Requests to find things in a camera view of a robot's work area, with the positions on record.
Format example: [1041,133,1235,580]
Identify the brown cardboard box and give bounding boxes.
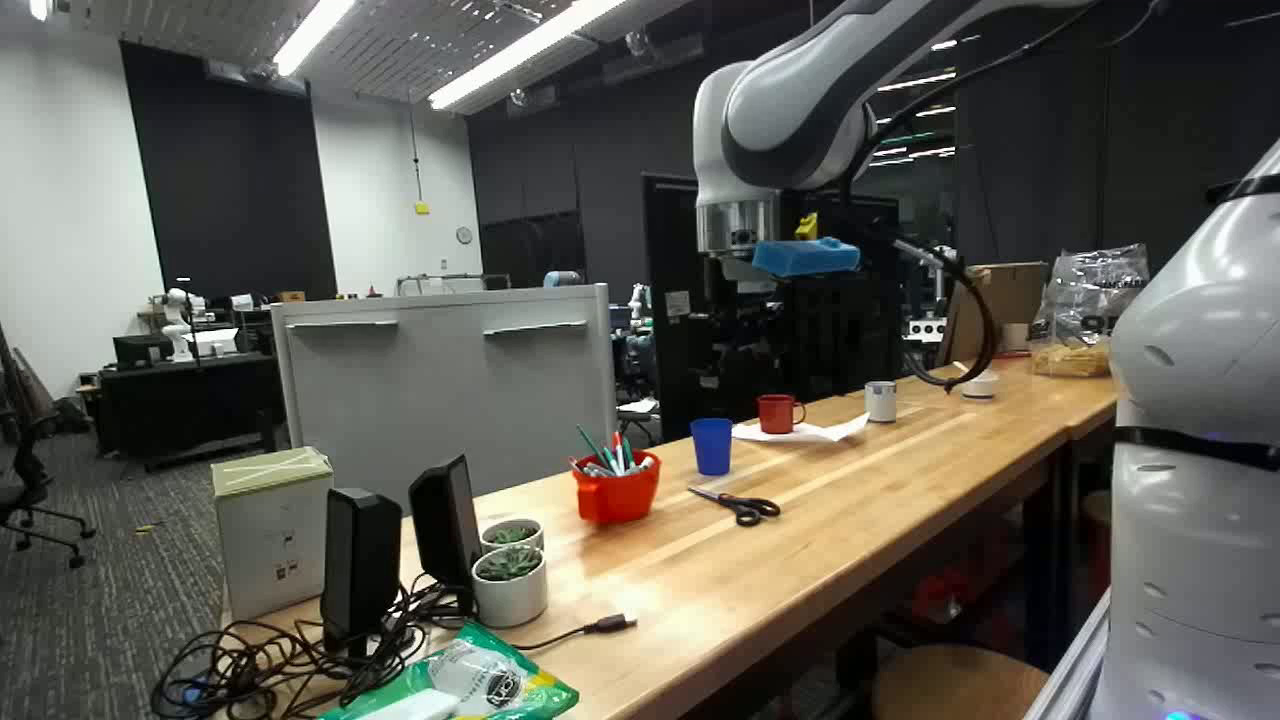
[950,258,1050,358]

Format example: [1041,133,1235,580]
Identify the black handled scissors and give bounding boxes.
[688,486,779,526]

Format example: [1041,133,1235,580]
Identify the round wooden stool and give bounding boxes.
[874,642,1050,720]

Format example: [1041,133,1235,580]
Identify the clear plastic bag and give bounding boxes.
[1041,243,1148,345]

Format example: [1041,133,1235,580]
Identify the black cabinet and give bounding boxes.
[640,176,903,434]

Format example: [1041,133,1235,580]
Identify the blue plastic cup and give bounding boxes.
[692,414,733,477]

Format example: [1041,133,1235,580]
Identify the black speaker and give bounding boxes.
[410,455,484,592]
[320,486,402,652]

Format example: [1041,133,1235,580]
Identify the black office chair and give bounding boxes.
[0,331,98,569]

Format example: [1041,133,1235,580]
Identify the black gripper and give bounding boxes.
[710,198,778,285]

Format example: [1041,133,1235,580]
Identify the black speaker left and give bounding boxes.
[320,486,402,652]

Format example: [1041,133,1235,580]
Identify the black desk background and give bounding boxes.
[98,355,286,465]

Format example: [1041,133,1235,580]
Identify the orange pen holder cup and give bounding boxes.
[574,452,661,525]

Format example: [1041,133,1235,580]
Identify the black speaker right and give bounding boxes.
[410,455,484,592]

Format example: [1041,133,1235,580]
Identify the green wipes packet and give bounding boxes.
[320,624,579,720]

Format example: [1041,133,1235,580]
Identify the white pot far plant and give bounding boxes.
[482,516,544,551]

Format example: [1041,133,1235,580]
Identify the white mug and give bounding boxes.
[864,378,897,423]

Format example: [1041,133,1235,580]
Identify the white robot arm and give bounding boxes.
[692,0,1280,720]

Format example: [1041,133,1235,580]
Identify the white paper sheet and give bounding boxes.
[733,410,868,442]

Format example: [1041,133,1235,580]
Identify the red mug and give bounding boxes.
[756,390,807,434]

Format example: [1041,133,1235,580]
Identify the small white bowl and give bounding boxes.
[957,367,999,401]

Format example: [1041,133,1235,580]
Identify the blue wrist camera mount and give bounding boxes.
[753,237,862,279]

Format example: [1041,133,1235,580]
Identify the white cardboard box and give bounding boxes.
[214,448,332,619]

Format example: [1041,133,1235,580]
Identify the black usb cable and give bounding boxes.
[512,607,640,657]

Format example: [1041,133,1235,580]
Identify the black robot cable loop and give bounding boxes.
[890,237,999,394]

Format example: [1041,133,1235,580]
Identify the grey partition panel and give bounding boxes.
[274,285,617,501]

